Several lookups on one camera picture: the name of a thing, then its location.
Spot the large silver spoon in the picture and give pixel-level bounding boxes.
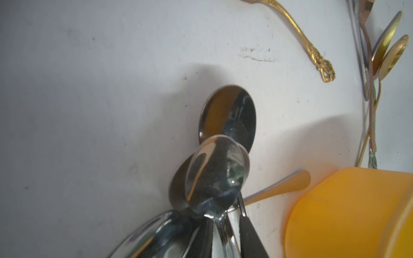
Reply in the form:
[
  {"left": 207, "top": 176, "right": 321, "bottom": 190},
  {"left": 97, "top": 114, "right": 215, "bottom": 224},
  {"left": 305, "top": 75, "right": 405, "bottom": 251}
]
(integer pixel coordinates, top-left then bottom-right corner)
[{"left": 185, "top": 134, "right": 250, "bottom": 258}]

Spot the ornate gold spoon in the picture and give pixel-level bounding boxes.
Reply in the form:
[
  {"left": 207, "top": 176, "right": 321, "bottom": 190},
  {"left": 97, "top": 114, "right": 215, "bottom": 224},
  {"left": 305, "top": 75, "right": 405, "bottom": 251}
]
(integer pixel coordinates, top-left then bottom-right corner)
[{"left": 245, "top": 0, "right": 336, "bottom": 83}]

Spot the yellow plastic storage box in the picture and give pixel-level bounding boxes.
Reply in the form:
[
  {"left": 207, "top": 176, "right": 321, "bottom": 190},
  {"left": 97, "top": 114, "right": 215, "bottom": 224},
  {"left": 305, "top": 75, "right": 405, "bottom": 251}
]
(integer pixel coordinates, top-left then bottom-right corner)
[{"left": 284, "top": 167, "right": 413, "bottom": 258}]

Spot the black spoon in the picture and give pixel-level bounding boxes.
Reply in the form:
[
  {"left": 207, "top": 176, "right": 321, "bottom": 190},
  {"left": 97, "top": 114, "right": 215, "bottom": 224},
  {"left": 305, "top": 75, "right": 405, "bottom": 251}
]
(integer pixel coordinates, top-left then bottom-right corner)
[{"left": 199, "top": 85, "right": 268, "bottom": 258}]

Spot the small silver spoon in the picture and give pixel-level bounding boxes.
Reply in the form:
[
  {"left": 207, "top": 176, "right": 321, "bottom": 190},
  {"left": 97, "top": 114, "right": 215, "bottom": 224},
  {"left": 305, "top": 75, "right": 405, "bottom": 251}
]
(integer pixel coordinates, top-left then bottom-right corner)
[{"left": 347, "top": 0, "right": 370, "bottom": 101}]

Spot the gold round spoon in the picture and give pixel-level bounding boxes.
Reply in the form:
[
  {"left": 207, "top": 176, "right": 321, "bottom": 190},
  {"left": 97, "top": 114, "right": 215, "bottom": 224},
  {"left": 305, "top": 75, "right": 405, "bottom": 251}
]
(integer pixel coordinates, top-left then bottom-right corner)
[{"left": 356, "top": 34, "right": 409, "bottom": 169}]

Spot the copper handled spoon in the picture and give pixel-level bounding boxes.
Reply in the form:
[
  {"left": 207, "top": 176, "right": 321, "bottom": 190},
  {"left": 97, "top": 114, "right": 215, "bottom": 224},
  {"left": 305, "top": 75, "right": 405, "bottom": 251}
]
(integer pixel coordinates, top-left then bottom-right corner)
[{"left": 244, "top": 170, "right": 311, "bottom": 206}]

